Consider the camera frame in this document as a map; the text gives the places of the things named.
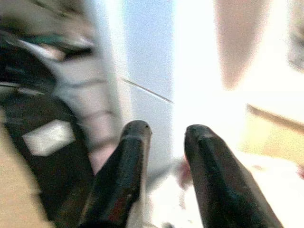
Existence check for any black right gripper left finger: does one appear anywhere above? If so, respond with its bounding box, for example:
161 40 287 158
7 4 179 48
79 120 152 228

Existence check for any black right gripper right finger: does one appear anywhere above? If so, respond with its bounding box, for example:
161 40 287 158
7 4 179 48
184 124 285 228

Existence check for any beige wooden furniture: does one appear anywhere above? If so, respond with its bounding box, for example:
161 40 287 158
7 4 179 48
239 103 304 167

